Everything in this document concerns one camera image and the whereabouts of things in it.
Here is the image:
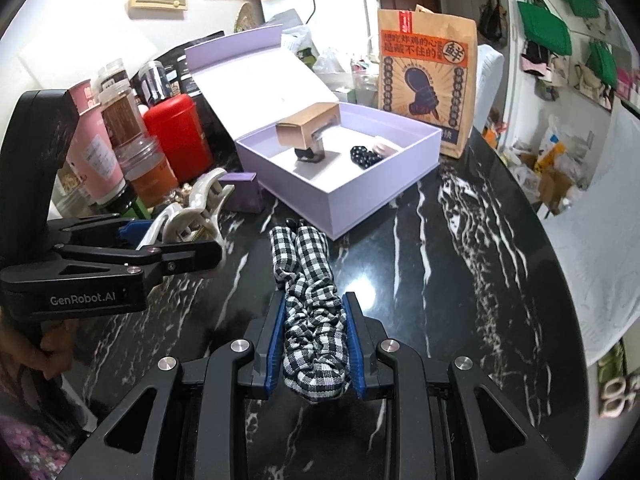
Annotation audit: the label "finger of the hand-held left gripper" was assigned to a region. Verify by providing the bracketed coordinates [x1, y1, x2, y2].
[47, 212, 152, 249]
[52, 239, 223, 282]

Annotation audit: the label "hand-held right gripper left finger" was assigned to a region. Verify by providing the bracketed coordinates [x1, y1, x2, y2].
[70, 290, 288, 480]

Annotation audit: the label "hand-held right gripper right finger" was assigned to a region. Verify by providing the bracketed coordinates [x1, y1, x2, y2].
[342, 291, 566, 480]

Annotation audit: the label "cream hair claw clip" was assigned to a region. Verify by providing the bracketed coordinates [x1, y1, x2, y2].
[136, 167, 236, 251]

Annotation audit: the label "black white gingham scrunchie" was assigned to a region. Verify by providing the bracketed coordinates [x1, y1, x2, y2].
[269, 220, 353, 405]

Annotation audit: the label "lavender hinged-lid box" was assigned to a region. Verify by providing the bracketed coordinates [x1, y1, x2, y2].
[185, 23, 441, 242]

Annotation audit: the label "smoky grey translucent container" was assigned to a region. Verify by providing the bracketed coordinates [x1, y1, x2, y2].
[295, 132, 328, 165]

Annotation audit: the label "black polka dot scrunchie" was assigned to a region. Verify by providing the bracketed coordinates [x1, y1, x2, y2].
[349, 145, 385, 170]

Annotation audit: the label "person's left hand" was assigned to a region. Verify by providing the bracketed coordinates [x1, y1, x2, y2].
[0, 317, 81, 382]

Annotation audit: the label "pink bottle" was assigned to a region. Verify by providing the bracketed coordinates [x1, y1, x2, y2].
[67, 80, 126, 206]

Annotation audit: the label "clear jar with orange contents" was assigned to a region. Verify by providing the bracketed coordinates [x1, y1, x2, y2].
[116, 136, 180, 208]

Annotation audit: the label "small purple box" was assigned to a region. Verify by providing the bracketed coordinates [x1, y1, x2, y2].
[218, 172, 266, 213]

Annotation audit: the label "brown spice jar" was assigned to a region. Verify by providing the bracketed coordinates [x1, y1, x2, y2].
[97, 87, 143, 148]

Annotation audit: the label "red tin canister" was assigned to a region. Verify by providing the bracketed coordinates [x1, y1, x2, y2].
[143, 94, 213, 183]

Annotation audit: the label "dark glass jar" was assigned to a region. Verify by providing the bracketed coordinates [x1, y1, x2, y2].
[131, 60, 168, 106]

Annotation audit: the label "small tan cardboard box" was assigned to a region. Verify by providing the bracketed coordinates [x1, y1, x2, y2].
[276, 102, 341, 150]

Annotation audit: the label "black pouch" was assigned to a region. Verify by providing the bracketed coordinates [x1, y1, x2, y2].
[160, 30, 226, 96]

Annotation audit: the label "pale pink round case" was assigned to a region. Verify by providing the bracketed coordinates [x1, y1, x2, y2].
[372, 135, 401, 158]

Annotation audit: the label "person's floral purple clothing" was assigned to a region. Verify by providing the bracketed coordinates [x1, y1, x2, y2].
[0, 410, 71, 480]

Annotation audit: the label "clear plastic bag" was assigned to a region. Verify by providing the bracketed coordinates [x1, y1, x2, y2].
[315, 47, 351, 77]

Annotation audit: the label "white paper pouch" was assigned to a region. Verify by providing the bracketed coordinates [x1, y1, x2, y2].
[282, 25, 321, 54]

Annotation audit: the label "woven straw fan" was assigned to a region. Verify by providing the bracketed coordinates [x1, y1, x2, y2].
[235, 2, 263, 36]

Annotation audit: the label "clear drinking glass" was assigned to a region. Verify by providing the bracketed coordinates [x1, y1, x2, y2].
[352, 71, 380, 106]

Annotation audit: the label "brown cardboard box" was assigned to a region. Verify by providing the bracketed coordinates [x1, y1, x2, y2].
[537, 165, 576, 211]

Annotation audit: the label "pale slippers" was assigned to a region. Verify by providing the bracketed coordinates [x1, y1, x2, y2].
[597, 375, 631, 418]

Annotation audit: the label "white cloth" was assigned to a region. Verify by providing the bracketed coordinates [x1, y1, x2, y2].
[545, 105, 640, 366]

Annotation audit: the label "white refrigerator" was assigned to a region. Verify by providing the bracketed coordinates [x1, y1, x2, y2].
[260, 0, 378, 53]

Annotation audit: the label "brown printed paper bag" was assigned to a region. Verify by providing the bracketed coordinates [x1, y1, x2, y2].
[376, 4, 478, 160]

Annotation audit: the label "dark hanging bag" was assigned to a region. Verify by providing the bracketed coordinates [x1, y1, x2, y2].
[477, 0, 508, 43]

